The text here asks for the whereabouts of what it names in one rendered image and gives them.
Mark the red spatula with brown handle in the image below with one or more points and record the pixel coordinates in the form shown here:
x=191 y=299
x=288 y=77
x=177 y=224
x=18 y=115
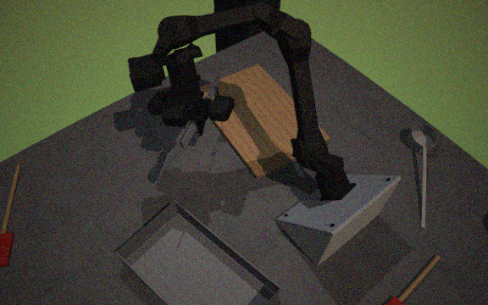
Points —
x=6 y=239

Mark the brown wooden board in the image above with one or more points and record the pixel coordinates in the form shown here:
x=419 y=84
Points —
x=263 y=121

